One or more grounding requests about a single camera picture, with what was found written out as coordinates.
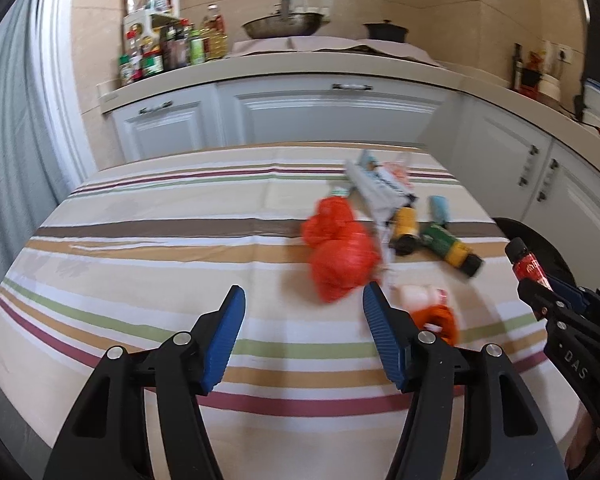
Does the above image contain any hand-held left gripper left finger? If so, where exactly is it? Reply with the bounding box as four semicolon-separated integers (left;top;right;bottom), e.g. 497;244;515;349
42;285;247;480

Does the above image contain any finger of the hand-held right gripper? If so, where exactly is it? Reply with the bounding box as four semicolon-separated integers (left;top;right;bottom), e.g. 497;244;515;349
517;278;581;324
550;275;600;319

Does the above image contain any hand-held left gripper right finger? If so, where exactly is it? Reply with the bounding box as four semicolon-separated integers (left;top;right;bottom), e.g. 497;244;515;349
362;281;568;480

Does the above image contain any red bottle with black cap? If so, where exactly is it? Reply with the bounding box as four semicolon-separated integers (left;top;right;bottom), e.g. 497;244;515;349
505;238;553;291

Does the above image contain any red plastic bag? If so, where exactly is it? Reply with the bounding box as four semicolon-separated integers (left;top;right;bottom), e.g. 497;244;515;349
301;196;383;304

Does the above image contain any silver snack packet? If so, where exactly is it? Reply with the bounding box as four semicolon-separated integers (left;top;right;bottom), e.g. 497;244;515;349
344;150;417;226

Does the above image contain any small white pink bottle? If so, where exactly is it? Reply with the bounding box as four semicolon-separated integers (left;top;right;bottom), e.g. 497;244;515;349
395;284;451;313

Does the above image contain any striped tablecloth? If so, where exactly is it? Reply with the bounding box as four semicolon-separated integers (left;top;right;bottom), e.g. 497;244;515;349
0;142;588;480

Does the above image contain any narrow white cabinet door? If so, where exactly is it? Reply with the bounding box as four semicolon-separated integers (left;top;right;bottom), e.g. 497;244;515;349
530;142;600;261
452;100;552;221
111;85;221;163

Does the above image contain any green bottle with yellow label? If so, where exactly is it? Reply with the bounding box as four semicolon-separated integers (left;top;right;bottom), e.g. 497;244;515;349
420;223;484;279

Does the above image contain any yellow bottle with black cap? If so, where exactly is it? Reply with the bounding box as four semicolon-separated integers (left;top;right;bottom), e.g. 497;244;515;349
389;205;421;256

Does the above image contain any light blue tube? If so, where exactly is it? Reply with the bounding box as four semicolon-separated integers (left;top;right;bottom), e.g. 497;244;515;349
428;196;452;226

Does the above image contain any clear red printed wrapper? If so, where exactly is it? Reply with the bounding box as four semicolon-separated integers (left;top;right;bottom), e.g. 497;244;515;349
380;160;414;194

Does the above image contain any red black kitchen item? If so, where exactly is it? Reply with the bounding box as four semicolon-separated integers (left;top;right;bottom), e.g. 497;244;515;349
522;52;544;99

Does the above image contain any wide white cabinet door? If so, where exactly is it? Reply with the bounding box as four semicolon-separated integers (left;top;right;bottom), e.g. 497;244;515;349
217;75;451;150

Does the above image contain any beige kitchen countertop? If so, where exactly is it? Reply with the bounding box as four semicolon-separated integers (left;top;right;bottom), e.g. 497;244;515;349
97;52;600;161

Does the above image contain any grey curtain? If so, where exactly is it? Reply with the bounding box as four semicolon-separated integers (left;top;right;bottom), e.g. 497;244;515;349
0;5;83;411

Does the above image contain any cluster of condiment bottles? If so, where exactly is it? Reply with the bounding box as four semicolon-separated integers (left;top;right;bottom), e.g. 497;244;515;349
117;0;203;86

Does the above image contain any beige stove cover cloth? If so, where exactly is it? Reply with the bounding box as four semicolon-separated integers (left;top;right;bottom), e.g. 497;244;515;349
230;35;439;67

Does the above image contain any large cooking oil jug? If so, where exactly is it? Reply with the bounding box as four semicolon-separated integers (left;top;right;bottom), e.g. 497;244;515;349
200;4;230;61

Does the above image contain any black cooking pot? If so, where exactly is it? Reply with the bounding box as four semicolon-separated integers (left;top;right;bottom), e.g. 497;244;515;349
363;20;411;42

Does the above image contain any metal wok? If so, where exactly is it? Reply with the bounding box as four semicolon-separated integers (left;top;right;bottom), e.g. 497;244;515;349
241;10;330;39

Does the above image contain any white shelf rack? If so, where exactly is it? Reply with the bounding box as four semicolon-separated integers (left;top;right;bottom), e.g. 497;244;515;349
122;9;176;33

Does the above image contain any white door frame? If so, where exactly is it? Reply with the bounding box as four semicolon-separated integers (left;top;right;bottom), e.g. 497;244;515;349
35;0;99;181

